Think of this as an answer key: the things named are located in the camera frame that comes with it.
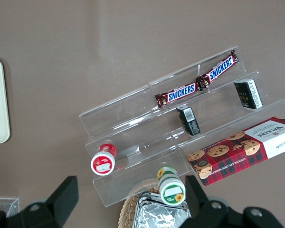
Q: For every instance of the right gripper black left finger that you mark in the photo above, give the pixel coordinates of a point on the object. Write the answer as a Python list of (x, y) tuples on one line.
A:
[(66, 197)]

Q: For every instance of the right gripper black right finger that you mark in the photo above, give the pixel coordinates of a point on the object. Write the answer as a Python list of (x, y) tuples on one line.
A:
[(194, 197)]

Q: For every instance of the light wicker basket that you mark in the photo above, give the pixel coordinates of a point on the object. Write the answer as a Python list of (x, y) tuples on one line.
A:
[(127, 211)]

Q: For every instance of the green sunflower yogurt cup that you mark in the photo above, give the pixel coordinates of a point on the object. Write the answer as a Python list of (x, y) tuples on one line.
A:
[(172, 190)]

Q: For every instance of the stacked aluminium foil containers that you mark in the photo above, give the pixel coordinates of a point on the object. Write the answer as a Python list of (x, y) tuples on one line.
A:
[(156, 213)]

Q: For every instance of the red strawberry yogurt cup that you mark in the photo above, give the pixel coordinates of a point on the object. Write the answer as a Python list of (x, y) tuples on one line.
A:
[(103, 162)]

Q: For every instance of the Walkers tartan cookie box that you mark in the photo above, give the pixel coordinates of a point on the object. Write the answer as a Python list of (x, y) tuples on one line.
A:
[(240, 154)]

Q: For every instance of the clear acrylic bottle rack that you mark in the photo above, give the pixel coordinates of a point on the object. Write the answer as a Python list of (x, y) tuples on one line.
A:
[(4, 205)]

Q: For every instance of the small black carton box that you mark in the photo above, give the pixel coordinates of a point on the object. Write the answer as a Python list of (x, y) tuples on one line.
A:
[(188, 121), (248, 93)]

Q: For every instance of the clear acrylic stepped shelf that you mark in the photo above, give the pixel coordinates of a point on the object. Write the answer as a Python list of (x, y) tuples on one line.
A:
[(123, 118)]

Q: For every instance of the Snickers chocolate bar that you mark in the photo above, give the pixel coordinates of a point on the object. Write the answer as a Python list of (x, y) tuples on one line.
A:
[(222, 67), (180, 91)]

